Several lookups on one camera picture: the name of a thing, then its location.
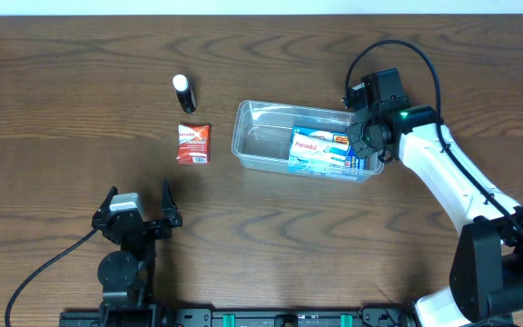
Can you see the white Panadol box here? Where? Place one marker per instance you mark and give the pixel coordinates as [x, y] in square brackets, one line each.
[316, 151]

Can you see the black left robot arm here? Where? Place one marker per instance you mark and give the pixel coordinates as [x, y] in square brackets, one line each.
[127, 275]

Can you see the clear plastic container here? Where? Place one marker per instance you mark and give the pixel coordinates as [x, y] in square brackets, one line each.
[262, 136]

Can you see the red Panadol ActiFast packet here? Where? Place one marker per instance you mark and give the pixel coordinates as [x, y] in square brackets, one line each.
[194, 144]

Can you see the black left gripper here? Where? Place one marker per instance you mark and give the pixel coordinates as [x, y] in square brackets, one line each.
[172, 216]

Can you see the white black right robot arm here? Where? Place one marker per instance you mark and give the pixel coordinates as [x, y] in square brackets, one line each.
[486, 277]

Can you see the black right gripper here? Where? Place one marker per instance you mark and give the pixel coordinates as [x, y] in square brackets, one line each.
[359, 137]

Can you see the dark syrup bottle white cap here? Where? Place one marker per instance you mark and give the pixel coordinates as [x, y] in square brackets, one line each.
[184, 92]

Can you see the blue Cool Fever box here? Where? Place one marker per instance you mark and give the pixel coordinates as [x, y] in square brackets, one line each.
[352, 165]

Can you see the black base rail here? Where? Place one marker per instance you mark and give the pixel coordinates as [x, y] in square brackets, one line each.
[366, 317]

